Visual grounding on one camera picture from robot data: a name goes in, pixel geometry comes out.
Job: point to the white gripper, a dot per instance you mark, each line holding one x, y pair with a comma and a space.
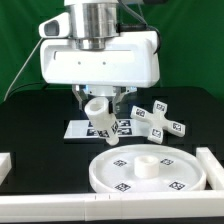
127, 60

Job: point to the white cross-shaped table base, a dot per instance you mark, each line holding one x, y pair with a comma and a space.
157, 122

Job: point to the white round table top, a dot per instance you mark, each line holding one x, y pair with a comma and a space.
146, 168

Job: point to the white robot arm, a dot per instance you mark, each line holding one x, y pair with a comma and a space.
87, 48

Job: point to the white fiducial marker sheet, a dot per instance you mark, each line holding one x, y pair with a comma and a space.
83, 129

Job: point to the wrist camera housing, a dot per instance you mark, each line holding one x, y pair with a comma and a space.
57, 27

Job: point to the white left fence rail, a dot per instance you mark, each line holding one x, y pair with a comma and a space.
5, 165

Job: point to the white fence rail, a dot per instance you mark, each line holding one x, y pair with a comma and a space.
212, 167
111, 206
5, 165

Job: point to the white right fence rail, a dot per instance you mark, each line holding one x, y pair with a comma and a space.
212, 167

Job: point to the white front fence rail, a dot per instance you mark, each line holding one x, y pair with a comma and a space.
111, 206

